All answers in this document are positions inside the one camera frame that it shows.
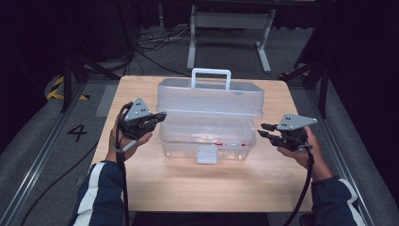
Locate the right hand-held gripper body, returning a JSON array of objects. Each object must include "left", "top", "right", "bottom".
[{"left": 272, "top": 113, "right": 319, "bottom": 153}]

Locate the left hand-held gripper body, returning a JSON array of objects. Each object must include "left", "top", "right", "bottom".
[{"left": 119, "top": 96, "right": 155, "bottom": 141}]

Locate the red white ointment tube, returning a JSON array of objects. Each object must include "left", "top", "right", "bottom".
[{"left": 214, "top": 141, "right": 247, "bottom": 148}]

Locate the clear plastic storage box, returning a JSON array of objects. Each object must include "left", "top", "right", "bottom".
[{"left": 156, "top": 67, "right": 265, "bottom": 165}]

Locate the person's left hand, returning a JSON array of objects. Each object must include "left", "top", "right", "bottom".
[{"left": 106, "top": 117, "right": 154, "bottom": 163}]

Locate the person's right hand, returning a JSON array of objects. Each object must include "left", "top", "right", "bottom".
[{"left": 277, "top": 125, "right": 327, "bottom": 177}]

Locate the large grey floor tape patch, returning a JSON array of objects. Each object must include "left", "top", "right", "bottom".
[{"left": 94, "top": 84, "right": 119, "bottom": 119}]

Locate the black metal stand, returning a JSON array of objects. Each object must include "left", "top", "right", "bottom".
[
  {"left": 60, "top": 52, "right": 122, "bottom": 113},
  {"left": 278, "top": 57, "right": 331, "bottom": 120}
]

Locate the yellow black hazard tape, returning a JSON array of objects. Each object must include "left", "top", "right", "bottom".
[{"left": 45, "top": 75, "right": 90, "bottom": 102}]

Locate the aluminium floor rail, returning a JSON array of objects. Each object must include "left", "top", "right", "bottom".
[
  {"left": 305, "top": 89, "right": 376, "bottom": 226},
  {"left": 0, "top": 82, "right": 87, "bottom": 226}
]

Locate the right hand-held gripper cable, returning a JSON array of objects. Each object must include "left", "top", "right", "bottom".
[{"left": 281, "top": 144, "right": 316, "bottom": 226}]

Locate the hand-held gripper cable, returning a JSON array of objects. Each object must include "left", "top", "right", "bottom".
[
  {"left": 114, "top": 101, "right": 135, "bottom": 226},
  {"left": 281, "top": 144, "right": 316, "bottom": 226}
]

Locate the left hand-held gripper cable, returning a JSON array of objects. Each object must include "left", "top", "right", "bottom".
[{"left": 114, "top": 101, "right": 135, "bottom": 226}]

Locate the bundle of floor cables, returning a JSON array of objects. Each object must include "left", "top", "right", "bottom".
[{"left": 135, "top": 24, "right": 193, "bottom": 78}]

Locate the white metal desk frame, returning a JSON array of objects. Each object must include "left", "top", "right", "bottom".
[{"left": 186, "top": 4, "right": 277, "bottom": 74}]

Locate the black floor cable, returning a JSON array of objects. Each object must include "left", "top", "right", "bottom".
[{"left": 20, "top": 140, "right": 100, "bottom": 226}]

